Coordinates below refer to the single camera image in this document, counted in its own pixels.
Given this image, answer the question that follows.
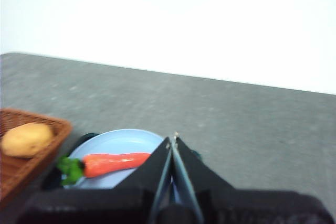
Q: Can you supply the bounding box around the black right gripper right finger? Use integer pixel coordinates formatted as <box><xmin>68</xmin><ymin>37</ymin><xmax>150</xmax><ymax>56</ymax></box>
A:
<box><xmin>174</xmin><ymin>136</ymin><xmax>334</xmax><ymax>224</ymax></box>

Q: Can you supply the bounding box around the orange carrot with green leaves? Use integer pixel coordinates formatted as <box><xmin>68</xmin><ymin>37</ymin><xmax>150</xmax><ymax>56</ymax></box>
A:
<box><xmin>57</xmin><ymin>152</ymin><xmax>152</xmax><ymax>186</ymax></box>

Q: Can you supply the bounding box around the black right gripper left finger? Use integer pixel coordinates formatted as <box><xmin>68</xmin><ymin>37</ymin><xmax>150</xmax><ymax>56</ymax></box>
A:
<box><xmin>15</xmin><ymin>136</ymin><xmax>173</xmax><ymax>224</ymax></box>

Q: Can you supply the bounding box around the yellow-brown potato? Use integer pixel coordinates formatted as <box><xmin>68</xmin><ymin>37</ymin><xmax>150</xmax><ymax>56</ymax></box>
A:
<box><xmin>1</xmin><ymin>123</ymin><xmax>55</xmax><ymax>158</ymax></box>

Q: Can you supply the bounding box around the black rectangular tray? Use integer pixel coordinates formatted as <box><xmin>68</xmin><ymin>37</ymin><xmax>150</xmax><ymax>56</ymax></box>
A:
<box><xmin>41</xmin><ymin>132</ymin><xmax>203</xmax><ymax>190</ymax></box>

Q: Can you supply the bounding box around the blue round plate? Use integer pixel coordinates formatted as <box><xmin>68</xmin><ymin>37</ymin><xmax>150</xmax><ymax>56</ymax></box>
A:
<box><xmin>62</xmin><ymin>129</ymin><xmax>170</xmax><ymax>190</ymax></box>

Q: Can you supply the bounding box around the brown wicker basket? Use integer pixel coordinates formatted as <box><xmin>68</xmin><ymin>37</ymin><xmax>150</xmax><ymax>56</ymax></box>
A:
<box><xmin>0</xmin><ymin>108</ymin><xmax>74</xmax><ymax>209</ymax></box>

